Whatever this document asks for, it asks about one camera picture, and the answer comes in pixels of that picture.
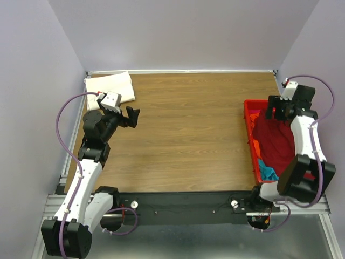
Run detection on teal t shirt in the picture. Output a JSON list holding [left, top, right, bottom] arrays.
[[257, 159, 279, 181]]

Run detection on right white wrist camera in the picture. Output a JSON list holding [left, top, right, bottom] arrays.
[[280, 78, 298, 101]]

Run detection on orange t shirt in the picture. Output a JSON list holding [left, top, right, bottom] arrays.
[[249, 111, 262, 159]]

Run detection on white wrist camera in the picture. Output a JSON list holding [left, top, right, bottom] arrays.
[[97, 91, 122, 113], [280, 78, 298, 101]]

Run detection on dark red t shirt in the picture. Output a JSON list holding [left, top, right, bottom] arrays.
[[253, 109, 295, 177]]

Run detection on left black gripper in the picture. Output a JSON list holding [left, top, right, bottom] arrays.
[[98, 99, 141, 142]]

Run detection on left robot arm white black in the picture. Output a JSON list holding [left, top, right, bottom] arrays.
[[41, 106, 140, 258]]

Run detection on red plastic bin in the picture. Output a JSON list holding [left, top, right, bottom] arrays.
[[243, 99, 318, 184]]

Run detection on folded white t shirt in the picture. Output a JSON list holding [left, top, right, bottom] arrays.
[[84, 71, 135, 103]]

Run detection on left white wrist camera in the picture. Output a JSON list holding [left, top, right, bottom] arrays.
[[97, 91, 122, 113]]

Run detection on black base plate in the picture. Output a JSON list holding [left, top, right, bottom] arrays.
[[100, 190, 280, 231]]

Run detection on aluminium frame rail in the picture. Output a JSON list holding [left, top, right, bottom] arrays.
[[31, 70, 337, 259]]

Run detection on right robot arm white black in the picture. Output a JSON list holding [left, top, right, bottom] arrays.
[[248, 81, 336, 212]]

